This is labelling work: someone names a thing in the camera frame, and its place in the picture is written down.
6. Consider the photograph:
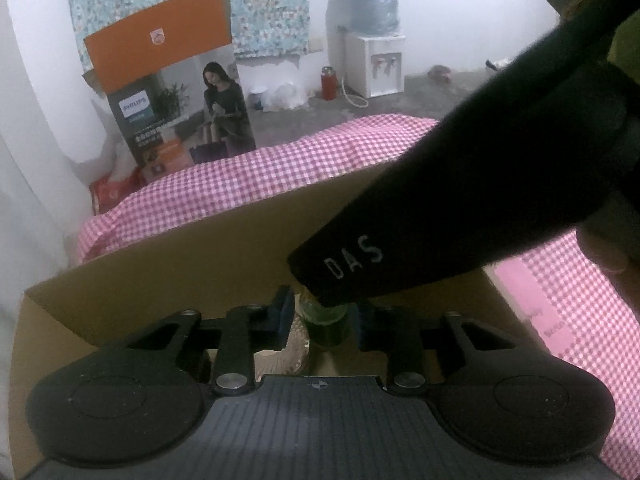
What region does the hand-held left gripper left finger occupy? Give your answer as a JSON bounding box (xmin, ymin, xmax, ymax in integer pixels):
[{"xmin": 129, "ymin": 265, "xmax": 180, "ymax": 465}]
[{"xmin": 125, "ymin": 285, "xmax": 296, "ymax": 397}]

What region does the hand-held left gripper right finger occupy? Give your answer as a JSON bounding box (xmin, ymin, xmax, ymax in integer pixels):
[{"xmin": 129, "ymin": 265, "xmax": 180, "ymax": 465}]
[{"xmin": 349, "ymin": 302, "xmax": 517, "ymax": 397}]

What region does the small green bottle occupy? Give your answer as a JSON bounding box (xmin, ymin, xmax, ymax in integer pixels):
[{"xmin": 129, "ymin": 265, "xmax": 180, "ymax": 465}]
[{"xmin": 299, "ymin": 294, "xmax": 352, "ymax": 352}]

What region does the gold faceted round lid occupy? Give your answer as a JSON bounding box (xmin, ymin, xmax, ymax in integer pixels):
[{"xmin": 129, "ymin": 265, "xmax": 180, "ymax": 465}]
[{"xmin": 254, "ymin": 317, "xmax": 310, "ymax": 373}]

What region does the brown cardboard box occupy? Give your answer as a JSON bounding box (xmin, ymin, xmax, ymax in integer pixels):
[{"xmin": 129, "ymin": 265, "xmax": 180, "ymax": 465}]
[{"xmin": 10, "ymin": 160, "xmax": 536, "ymax": 480}]

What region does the person's right hand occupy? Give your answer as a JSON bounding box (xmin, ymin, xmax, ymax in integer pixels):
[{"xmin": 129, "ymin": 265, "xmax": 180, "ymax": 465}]
[{"xmin": 576, "ymin": 222, "xmax": 632, "ymax": 275}]

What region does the pink paper sheet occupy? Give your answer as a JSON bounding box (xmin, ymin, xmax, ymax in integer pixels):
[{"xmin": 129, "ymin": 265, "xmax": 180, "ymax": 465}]
[{"xmin": 487, "ymin": 255, "xmax": 571, "ymax": 358}]

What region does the pink checkered tablecloth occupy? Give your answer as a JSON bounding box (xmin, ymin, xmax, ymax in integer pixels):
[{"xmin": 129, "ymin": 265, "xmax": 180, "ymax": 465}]
[{"xmin": 75, "ymin": 114, "xmax": 640, "ymax": 480}]

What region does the white water dispenser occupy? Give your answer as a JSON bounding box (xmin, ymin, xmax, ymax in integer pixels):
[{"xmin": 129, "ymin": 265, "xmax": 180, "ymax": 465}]
[{"xmin": 345, "ymin": 32, "xmax": 407, "ymax": 99}]

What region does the white plastic bag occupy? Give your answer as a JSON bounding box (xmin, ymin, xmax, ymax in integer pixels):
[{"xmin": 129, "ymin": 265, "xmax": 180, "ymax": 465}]
[{"xmin": 262, "ymin": 81, "xmax": 307, "ymax": 112}]

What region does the red packet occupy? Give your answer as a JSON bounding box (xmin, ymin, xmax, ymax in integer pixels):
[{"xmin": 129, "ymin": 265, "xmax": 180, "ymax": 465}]
[{"xmin": 89, "ymin": 166, "xmax": 148, "ymax": 216}]

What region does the person's yellow top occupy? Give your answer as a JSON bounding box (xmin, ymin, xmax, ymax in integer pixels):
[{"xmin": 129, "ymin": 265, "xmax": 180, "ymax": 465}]
[{"xmin": 575, "ymin": 0, "xmax": 640, "ymax": 63}]

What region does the orange printed appliance box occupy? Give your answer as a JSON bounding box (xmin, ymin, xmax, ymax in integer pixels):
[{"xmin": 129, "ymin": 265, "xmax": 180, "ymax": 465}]
[{"xmin": 82, "ymin": 0, "xmax": 258, "ymax": 176}]

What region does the white curtain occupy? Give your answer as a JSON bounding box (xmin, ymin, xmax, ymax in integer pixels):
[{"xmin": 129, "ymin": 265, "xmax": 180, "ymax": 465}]
[{"xmin": 0, "ymin": 0, "xmax": 101, "ymax": 281}]

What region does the floral wall cloth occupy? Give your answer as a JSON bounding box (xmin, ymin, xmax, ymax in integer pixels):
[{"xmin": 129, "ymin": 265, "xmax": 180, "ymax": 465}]
[{"xmin": 67, "ymin": 0, "xmax": 331, "ymax": 76}]

